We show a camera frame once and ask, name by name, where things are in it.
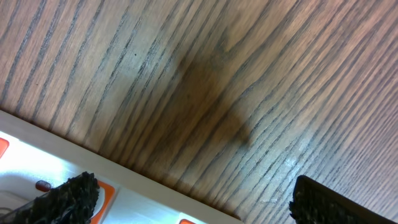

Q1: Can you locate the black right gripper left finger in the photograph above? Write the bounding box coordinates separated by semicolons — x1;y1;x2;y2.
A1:
1;172;100;224

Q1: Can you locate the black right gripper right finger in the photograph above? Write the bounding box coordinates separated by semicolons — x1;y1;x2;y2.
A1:
289;175;395;224

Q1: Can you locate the white power strip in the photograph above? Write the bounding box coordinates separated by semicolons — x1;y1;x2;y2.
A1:
1;112;238;223

